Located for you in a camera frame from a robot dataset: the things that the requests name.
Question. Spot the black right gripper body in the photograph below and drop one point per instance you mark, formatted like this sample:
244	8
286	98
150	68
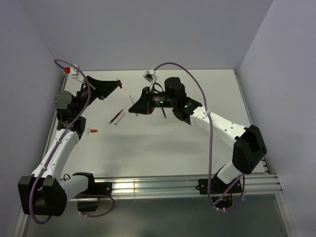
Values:
160	100

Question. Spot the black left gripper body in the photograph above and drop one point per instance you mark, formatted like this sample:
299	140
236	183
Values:
82	97

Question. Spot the purple pen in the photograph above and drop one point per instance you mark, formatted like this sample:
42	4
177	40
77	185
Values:
164	114

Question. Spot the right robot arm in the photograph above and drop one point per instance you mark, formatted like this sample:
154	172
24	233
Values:
247	142

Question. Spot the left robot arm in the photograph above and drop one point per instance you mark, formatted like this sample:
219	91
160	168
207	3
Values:
42	193

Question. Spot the pink pen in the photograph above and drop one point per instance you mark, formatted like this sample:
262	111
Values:
115	117

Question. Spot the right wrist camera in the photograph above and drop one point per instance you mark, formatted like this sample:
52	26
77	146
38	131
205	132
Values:
151	77

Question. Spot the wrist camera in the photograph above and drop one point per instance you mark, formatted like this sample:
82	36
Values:
73	73
151	77

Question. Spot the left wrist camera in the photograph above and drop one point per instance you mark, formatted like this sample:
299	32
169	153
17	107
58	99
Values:
73	73

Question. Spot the aluminium rail frame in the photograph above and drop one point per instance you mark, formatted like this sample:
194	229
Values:
154	164

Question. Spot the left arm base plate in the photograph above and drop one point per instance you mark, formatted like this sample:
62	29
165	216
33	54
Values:
99	189

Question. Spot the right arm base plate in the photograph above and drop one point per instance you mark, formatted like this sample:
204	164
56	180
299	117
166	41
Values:
212	187

